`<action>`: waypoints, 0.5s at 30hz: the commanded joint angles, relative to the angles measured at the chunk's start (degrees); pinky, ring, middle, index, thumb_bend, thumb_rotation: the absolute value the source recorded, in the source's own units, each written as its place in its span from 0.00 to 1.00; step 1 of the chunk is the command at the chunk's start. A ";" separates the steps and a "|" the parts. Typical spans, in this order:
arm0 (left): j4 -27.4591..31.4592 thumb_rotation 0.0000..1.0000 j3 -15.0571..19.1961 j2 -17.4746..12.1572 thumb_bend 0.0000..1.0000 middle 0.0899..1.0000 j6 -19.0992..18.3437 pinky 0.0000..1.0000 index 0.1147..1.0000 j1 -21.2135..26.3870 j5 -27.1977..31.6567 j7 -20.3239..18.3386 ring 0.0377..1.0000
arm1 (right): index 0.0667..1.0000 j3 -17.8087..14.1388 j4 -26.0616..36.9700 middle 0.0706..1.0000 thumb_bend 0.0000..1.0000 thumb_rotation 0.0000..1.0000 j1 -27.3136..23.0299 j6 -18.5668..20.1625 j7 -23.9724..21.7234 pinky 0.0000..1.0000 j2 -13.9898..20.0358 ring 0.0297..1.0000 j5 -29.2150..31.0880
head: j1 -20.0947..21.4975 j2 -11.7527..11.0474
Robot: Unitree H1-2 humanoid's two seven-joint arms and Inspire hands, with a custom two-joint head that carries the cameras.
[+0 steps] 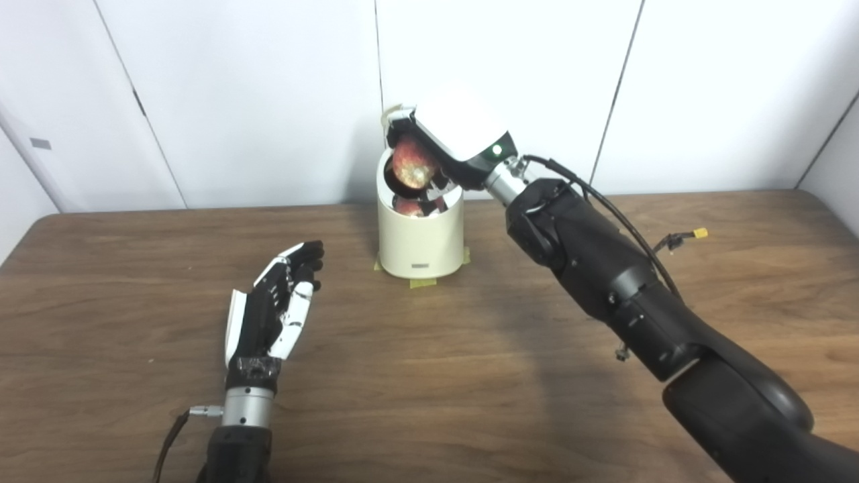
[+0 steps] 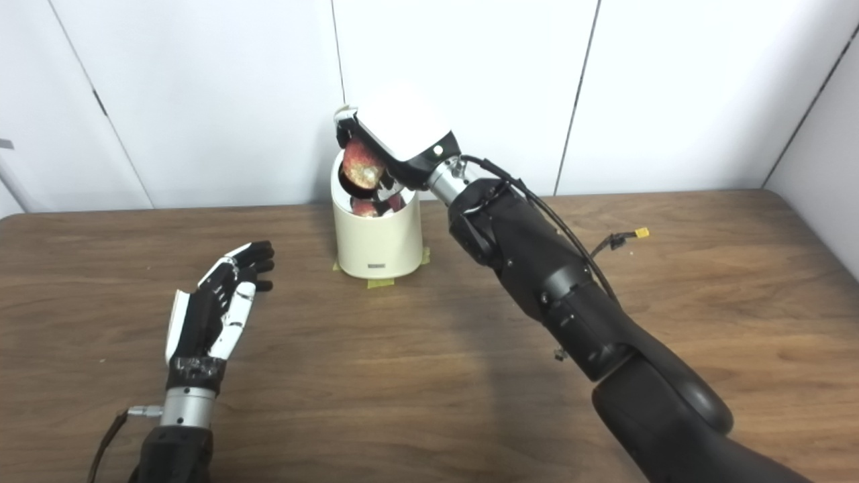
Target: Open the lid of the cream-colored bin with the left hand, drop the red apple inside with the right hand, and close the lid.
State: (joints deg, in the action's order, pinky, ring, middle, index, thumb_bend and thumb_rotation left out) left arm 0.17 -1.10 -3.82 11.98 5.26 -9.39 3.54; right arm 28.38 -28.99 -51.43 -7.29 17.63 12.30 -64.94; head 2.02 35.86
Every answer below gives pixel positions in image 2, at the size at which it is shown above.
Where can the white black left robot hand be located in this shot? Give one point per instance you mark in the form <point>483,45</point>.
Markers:
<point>194,329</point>

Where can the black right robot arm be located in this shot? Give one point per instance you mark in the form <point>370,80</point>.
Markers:
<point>537,261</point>

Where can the red apple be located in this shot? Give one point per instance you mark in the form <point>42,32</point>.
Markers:
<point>362,164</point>

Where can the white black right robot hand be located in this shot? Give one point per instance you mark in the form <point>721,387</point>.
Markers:
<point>409,124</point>

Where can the cream-colored cylindrical bin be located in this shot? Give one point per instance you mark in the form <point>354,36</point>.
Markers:
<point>376,241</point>

